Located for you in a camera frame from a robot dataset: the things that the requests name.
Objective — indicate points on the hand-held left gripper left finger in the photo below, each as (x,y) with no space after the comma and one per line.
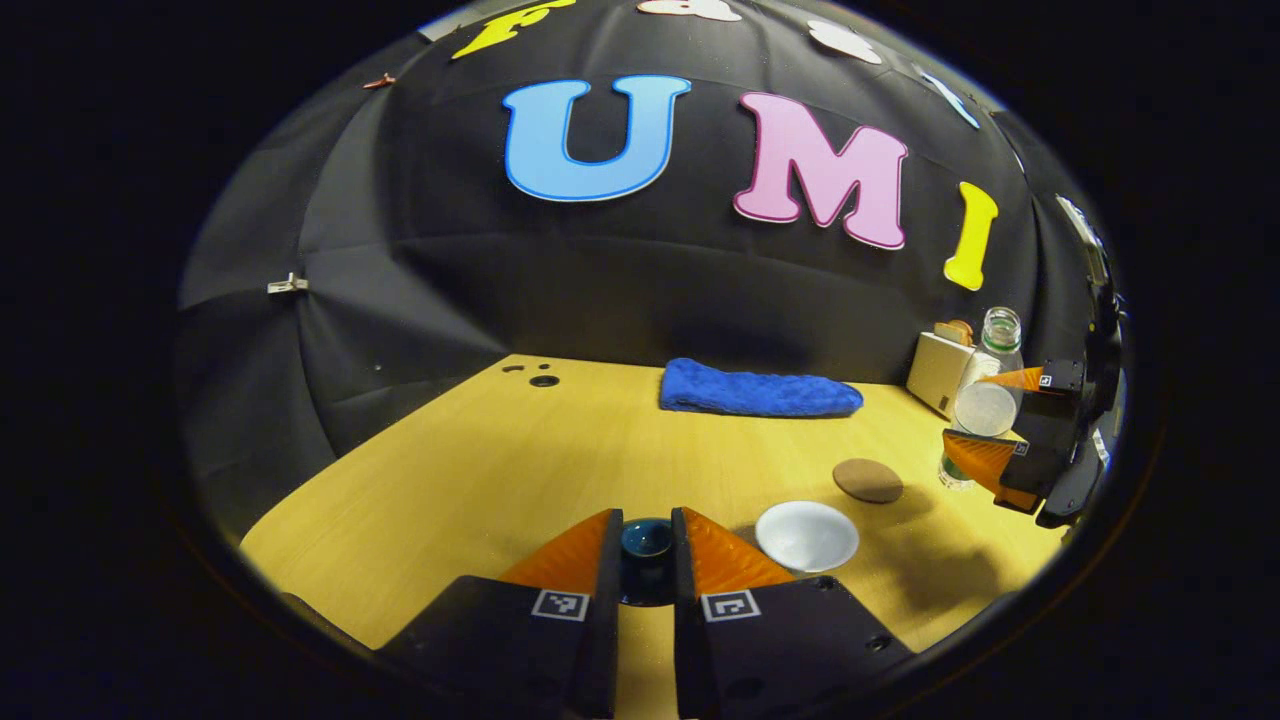
(605,640)

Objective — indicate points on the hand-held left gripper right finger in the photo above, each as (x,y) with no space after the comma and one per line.
(685,640)

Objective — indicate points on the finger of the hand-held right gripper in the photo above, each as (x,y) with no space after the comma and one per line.
(1040,440)
(1060,378)

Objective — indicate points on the clear plastic water bottle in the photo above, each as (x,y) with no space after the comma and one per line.
(985,410)

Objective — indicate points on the teal teacup lid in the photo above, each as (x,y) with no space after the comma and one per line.
(647,545)

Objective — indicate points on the teal teacup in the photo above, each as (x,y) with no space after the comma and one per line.
(805,535)

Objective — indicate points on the brown round coaster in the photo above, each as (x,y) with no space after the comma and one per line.
(868,481)

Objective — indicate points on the toast slice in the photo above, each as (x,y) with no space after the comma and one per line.
(955,332)

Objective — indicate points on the white toaster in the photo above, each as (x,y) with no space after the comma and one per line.
(938,375)

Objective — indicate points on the blue towel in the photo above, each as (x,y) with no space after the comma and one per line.
(750,392)

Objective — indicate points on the black backdrop cloth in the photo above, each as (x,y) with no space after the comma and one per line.
(450,260)

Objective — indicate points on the white clip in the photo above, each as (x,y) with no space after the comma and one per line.
(287,285)

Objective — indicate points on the red clip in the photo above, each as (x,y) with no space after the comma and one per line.
(378,81)

